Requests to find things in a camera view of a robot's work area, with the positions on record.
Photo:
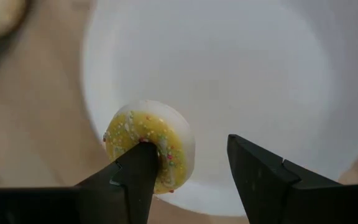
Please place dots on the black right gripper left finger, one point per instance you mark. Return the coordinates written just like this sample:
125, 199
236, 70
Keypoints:
132, 186

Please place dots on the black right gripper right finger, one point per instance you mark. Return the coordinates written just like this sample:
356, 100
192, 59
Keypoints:
259, 180

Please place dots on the yellow iced sprinkled donut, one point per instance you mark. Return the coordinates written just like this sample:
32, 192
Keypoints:
135, 127

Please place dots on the pink iced donut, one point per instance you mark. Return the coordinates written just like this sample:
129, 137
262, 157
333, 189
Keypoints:
2, 15

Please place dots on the pale round plate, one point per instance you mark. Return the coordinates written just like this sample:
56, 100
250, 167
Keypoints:
228, 77

